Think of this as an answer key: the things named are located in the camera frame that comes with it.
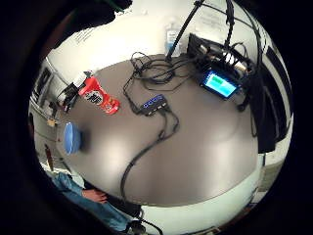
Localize the person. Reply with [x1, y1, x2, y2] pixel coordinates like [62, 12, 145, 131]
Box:
[52, 171, 145, 234]

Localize blue bowl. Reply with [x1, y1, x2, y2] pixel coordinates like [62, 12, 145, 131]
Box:
[63, 121, 82, 155]

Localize clear sanitizer pump bottle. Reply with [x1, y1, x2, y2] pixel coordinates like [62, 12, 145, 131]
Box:
[164, 20, 182, 58]

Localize red snack bag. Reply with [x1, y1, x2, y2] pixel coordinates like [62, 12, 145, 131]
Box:
[77, 76, 121, 116]

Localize black tripod pole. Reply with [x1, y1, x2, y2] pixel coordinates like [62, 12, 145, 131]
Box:
[165, 0, 206, 63]

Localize black hub with blue lights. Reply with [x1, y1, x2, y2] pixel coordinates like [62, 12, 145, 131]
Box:
[140, 94, 169, 117]

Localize black equipment box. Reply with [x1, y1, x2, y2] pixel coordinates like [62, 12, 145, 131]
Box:
[187, 32, 255, 79]

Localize small monitor with cyan screen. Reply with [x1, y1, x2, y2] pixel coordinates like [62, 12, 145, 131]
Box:
[199, 69, 241, 100]

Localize black chair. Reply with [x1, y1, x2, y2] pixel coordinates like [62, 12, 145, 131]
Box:
[250, 45, 292, 155]

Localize long black cable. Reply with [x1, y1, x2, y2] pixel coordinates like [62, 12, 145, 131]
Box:
[118, 109, 181, 204]

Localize tangled black cables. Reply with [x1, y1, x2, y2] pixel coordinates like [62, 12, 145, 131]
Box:
[122, 51, 197, 114]

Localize small black camera device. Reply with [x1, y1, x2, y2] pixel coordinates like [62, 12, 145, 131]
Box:
[62, 82, 81, 114]

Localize black ribbed hanging cable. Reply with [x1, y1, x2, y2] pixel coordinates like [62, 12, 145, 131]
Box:
[224, 0, 237, 47]

